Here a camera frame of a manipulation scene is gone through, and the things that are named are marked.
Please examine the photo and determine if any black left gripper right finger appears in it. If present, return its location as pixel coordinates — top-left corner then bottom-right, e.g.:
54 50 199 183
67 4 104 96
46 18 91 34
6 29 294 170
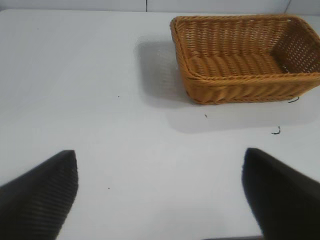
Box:
241 147 320 240

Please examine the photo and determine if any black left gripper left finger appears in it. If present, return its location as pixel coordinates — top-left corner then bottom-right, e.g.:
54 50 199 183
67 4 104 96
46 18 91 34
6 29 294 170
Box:
0 149 79 240

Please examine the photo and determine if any woven wicker basket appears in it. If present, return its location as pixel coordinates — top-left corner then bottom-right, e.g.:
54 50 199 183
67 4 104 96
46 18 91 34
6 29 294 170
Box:
169 14 320 105

